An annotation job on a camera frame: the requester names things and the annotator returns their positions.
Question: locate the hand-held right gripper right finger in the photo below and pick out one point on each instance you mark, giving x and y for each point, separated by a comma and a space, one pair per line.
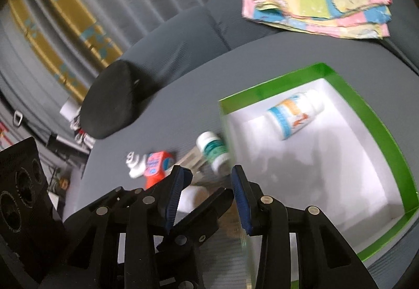
241, 204

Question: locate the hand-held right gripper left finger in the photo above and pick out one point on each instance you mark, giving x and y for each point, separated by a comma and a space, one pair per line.
177, 200

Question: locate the plain white bottle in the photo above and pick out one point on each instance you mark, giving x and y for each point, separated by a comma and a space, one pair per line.
193, 197

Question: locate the pink orange carton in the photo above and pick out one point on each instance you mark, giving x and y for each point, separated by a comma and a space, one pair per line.
157, 164

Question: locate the white plug adapter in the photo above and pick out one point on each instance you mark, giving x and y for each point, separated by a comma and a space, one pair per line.
136, 167

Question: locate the green cardboard box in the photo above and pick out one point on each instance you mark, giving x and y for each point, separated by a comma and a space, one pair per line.
327, 177

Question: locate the white bottle green label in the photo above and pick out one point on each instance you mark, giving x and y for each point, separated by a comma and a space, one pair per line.
212, 149

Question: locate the white bottle blue orange label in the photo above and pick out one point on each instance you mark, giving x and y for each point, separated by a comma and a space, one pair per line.
294, 115

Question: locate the black round cushion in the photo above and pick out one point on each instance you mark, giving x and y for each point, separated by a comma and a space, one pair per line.
111, 99

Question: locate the grey sofa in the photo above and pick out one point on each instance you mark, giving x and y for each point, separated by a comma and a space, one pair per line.
196, 79

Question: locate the yellow patterned panel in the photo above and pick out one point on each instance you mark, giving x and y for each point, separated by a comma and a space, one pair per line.
65, 30

